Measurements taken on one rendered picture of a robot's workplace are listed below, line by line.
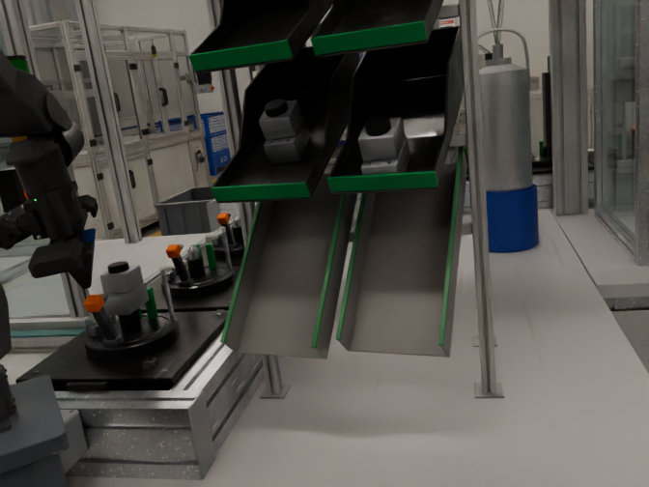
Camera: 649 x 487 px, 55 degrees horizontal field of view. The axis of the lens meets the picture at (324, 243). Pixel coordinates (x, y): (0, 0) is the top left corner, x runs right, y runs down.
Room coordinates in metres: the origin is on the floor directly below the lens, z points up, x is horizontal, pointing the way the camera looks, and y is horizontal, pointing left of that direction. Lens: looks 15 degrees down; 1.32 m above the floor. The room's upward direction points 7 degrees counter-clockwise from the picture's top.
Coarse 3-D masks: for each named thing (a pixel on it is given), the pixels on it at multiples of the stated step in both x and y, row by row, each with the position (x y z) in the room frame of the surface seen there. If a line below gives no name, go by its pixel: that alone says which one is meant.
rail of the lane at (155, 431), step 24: (72, 384) 0.77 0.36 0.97; (96, 384) 0.77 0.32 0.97; (72, 408) 0.72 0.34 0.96; (96, 408) 0.71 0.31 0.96; (120, 408) 0.71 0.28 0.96; (144, 408) 0.70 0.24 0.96; (168, 408) 0.69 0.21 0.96; (192, 408) 0.69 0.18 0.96; (96, 432) 0.72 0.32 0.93; (120, 432) 0.71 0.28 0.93; (144, 432) 0.70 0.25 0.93; (168, 432) 0.69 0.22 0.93; (192, 432) 0.68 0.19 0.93; (96, 456) 0.72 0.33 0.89; (120, 456) 0.71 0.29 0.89; (144, 456) 0.70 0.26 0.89; (168, 456) 0.69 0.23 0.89; (192, 456) 0.69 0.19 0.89
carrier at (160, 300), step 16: (224, 240) 1.16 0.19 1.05; (192, 256) 1.14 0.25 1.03; (208, 256) 1.18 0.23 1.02; (160, 272) 1.25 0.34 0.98; (176, 272) 1.17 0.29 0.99; (192, 272) 1.13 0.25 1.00; (208, 272) 1.16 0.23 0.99; (224, 272) 1.15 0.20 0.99; (160, 288) 1.16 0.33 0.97; (176, 288) 1.08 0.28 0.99; (192, 288) 1.08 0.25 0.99; (208, 288) 1.08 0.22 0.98; (224, 288) 1.10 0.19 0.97; (144, 304) 1.07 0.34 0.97; (160, 304) 1.06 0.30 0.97; (176, 304) 1.05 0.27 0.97; (192, 304) 1.04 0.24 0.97; (208, 304) 1.03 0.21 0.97; (224, 304) 1.02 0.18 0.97
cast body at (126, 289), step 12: (120, 264) 0.90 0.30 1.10; (108, 276) 0.88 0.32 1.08; (120, 276) 0.88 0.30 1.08; (132, 276) 0.89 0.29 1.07; (108, 288) 0.88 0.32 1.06; (120, 288) 0.88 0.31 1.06; (132, 288) 0.88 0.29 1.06; (144, 288) 0.92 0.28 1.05; (108, 300) 0.87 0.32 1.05; (120, 300) 0.87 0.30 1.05; (132, 300) 0.88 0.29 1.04; (144, 300) 0.91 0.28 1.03; (108, 312) 0.87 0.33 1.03; (120, 312) 0.87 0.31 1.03
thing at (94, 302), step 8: (88, 296) 0.83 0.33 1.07; (96, 296) 0.82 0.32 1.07; (104, 296) 0.84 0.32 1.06; (88, 304) 0.81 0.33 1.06; (96, 304) 0.81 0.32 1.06; (96, 312) 0.82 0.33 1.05; (104, 312) 0.83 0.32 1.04; (96, 320) 0.83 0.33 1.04; (104, 320) 0.83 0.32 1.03; (104, 328) 0.83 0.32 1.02; (112, 328) 0.84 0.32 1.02; (104, 336) 0.84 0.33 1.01; (112, 336) 0.84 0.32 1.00
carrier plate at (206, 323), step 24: (168, 312) 1.01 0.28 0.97; (192, 312) 1.00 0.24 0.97; (216, 312) 0.98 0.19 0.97; (192, 336) 0.89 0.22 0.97; (48, 360) 0.86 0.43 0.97; (72, 360) 0.85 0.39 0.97; (96, 360) 0.84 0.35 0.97; (168, 360) 0.81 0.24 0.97; (192, 360) 0.82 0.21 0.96; (120, 384) 0.77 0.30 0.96; (144, 384) 0.76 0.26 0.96; (168, 384) 0.75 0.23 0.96
